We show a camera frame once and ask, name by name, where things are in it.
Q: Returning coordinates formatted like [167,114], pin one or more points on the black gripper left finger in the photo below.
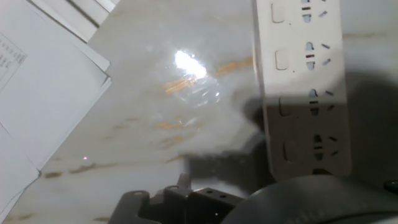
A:
[174,205]

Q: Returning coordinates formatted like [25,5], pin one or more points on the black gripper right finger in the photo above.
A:
[392,186]

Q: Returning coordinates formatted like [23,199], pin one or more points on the white power strip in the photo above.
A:
[295,77]

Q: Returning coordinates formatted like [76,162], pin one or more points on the marble pattern mat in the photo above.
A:
[140,102]

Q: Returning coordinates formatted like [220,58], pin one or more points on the white paper stack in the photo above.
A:
[46,93]

